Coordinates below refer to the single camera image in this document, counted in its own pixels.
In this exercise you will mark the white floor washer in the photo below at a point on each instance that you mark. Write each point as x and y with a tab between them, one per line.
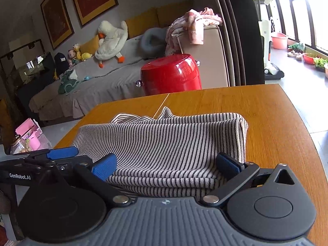
265	35

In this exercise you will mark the red plastic basin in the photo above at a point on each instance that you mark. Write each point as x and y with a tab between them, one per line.
309	59

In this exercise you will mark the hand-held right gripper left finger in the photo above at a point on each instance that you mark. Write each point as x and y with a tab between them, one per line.
105	167

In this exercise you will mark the yellow dressed doll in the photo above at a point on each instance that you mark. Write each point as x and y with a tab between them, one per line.
76	51

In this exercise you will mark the beige sofa armrest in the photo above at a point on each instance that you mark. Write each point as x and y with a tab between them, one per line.
215	61

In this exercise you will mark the pink doll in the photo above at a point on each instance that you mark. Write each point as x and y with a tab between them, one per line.
71	57

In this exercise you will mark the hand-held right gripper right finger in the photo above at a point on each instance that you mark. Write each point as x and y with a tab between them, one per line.
226	167

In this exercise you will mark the yellow sofa back cushion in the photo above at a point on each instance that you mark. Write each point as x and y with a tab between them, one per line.
174	12
141	23

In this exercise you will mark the grey neck pillow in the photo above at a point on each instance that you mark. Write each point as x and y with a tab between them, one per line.
153	39

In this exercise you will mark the mustard throw pillow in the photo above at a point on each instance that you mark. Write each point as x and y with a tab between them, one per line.
91	44

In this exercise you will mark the grey covered sofa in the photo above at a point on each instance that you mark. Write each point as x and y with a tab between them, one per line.
110	82

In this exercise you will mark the glass jar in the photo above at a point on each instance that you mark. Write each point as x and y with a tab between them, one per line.
20	146

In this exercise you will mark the pink storage box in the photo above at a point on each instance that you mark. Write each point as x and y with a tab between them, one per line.
29	132

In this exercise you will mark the pile of pink clothes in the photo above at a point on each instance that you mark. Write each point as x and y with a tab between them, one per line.
189	25

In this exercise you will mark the pair of small shoes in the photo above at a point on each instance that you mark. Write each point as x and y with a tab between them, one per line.
294	55

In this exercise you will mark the green crumpled garment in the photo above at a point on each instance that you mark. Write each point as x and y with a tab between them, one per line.
68	83

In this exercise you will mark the glass fish tank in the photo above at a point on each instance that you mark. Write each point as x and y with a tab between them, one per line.
30	66

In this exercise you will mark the white goose plush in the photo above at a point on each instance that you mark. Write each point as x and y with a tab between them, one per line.
111	41

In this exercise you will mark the red framed wall picture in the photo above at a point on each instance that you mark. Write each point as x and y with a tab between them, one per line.
93	0
57	18

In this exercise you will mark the pink plastic basin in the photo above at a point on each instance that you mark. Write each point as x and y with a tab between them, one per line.
279	41

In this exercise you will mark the striped knit garment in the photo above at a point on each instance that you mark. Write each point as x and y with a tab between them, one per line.
166	143

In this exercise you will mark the tray of green plants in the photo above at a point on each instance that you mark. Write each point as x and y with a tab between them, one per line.
320	64

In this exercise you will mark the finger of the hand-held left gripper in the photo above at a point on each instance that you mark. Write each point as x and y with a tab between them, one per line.
82	159
62	153

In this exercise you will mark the dark curtain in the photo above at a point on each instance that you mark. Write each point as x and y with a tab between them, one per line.
240	30

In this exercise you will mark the red round container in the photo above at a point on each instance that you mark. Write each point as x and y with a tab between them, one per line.
170	75

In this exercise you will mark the small blue toy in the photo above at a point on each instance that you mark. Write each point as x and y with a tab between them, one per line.
87	78

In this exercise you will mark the black window frame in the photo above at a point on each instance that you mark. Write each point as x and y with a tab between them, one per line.
306	10

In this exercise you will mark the pink basin with soil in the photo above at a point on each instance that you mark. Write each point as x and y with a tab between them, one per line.
326	71

